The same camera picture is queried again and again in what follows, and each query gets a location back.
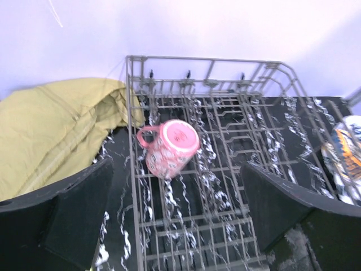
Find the grey wire dish rack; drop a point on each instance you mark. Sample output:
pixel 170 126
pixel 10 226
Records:
pixel 242 110

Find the white printed t-shirt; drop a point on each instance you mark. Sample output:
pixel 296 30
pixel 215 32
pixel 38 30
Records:
pixel 341 155

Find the olive green cloth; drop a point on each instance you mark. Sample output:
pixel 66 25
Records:
pixel 55 130

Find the pink skull pattern mug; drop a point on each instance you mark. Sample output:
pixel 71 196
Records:
pixel 169 146

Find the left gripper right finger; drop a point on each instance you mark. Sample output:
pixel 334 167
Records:
pixel 298 229

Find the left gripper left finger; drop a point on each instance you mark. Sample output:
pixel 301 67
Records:
pixel 56 227

